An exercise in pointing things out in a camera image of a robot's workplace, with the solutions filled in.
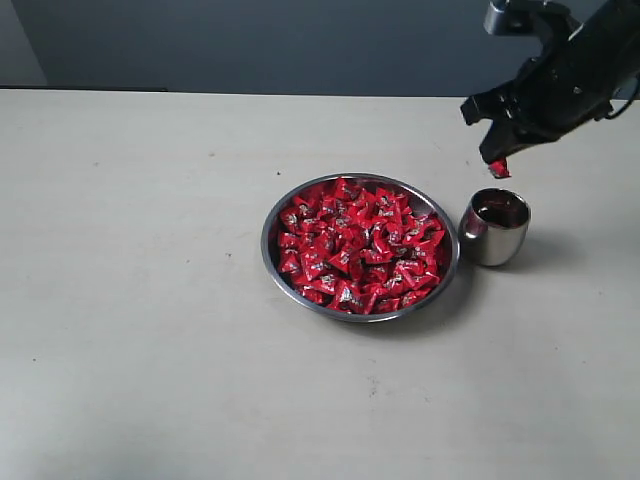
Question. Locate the stainless steel bowl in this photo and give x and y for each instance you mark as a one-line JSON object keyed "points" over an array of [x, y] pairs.
{"points": [[285, 285]]}

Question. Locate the pile of red wrapped candies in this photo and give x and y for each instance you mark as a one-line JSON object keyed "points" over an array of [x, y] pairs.
{"points": [[360, 245]]}

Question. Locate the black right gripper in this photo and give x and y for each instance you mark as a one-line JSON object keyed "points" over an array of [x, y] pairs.
{"points": [[568, 86]]}

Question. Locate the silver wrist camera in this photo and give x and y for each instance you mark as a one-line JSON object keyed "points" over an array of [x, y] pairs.
{"points": [[550, 22]]}

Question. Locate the stainless steel cup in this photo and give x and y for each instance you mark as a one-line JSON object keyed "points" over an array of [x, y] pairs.
{"points": [[486, 244]]}

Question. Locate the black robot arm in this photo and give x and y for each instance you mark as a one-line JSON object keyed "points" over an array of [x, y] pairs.
{"points": [[620, 18]]}

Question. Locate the red candies in cup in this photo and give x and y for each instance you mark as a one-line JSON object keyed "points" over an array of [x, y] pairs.
{"points": [[503, 211]]}

